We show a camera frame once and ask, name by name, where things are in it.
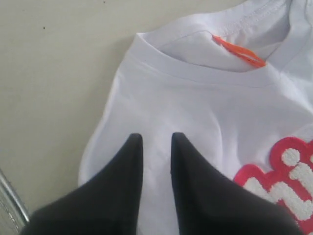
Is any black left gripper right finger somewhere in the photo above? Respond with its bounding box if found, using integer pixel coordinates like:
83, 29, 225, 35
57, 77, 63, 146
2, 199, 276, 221
171, 133, 302, 235

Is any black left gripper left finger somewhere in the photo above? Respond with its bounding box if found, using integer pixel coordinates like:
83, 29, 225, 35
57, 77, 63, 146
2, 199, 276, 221
22, 134, 143, 235

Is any white t-shirt red lettering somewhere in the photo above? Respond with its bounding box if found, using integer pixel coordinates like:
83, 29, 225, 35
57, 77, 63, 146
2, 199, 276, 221
78, 0, 313, 235

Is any metal wire mesh basket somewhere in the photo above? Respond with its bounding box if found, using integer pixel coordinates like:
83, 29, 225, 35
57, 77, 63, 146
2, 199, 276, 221
0, 170, 29, 235

